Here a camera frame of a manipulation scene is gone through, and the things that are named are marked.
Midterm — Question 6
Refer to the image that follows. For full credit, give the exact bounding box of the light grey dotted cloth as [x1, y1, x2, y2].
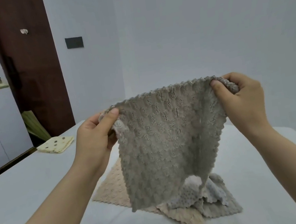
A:
[163, 169, 244, 224]

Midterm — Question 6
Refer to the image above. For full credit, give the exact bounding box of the person's left hand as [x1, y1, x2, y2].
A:
[68, 107, 129, 177]

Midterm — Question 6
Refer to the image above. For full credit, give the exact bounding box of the beige textured cloth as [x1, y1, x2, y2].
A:
[86, 146, 208, 224]

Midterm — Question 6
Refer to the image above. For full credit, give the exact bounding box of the folded yellow dotted cloth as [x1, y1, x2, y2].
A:
[35, 134, 77, 157]

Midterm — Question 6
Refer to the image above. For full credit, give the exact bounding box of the person's left forearm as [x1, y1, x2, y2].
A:
[0, 151, 111, 224]

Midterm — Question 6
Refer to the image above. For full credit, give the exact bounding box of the green folded bag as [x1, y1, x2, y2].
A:
[20, 107, 52, 145]

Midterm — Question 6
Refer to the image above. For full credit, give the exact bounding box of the dark brown wooden door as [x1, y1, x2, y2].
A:
[0, 0, 78, 152]

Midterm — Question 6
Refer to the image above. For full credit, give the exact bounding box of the black wall switch panel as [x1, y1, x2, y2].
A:
[65, 36, 84, 51]

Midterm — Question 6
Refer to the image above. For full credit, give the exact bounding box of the person's right hand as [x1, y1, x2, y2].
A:
[209, 67, 274, 142]

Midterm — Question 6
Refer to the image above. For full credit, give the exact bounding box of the grey textured cloth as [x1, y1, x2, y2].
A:
[94, 72, 256, 216]

